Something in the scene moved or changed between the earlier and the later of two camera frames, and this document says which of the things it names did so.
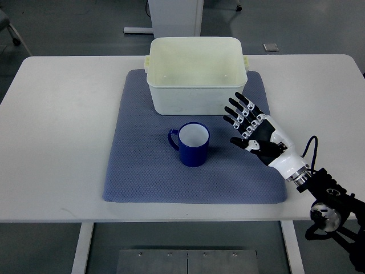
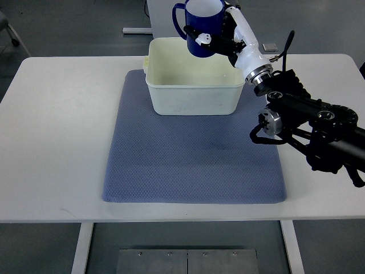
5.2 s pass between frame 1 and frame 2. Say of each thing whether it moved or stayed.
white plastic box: stayed
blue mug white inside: moved
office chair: stayed
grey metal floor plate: stayed
